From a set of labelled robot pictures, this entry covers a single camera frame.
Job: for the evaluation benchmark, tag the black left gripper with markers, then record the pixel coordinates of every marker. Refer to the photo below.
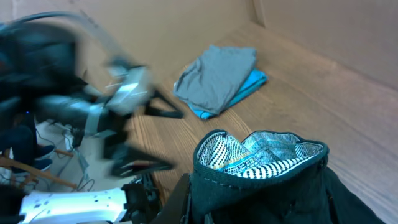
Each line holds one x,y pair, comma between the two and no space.
130,90

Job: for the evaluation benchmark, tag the black shorts with patterned waistband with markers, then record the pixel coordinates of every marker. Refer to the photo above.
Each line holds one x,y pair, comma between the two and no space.
269,177

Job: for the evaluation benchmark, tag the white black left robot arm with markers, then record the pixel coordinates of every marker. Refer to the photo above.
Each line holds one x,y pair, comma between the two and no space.
38,62

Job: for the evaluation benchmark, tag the grey folded garment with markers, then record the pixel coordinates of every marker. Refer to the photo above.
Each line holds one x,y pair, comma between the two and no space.
212,79

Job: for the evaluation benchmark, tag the blue folded garment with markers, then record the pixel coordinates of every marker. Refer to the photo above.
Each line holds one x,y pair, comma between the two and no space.
255,80

